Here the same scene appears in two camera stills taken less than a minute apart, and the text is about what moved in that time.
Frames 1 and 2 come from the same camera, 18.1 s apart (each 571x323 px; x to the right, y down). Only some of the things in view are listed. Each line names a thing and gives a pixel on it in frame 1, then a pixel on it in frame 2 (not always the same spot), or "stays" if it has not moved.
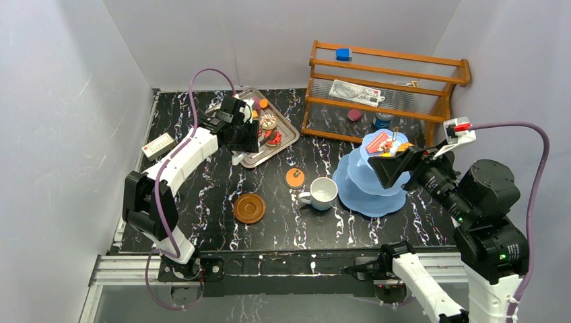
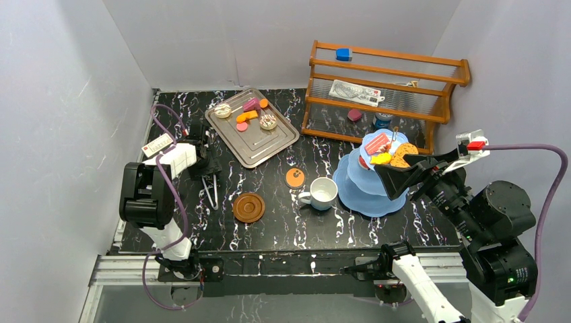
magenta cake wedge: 256,103 stays
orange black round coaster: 295,177 stays
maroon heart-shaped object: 354,114 stays
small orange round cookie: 264,103 stays
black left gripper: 246,140 to 201,157
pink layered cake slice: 380,142 stays
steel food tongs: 238,156 to 208,192
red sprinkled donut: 276,140 to 363,163
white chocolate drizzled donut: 268,121 stays
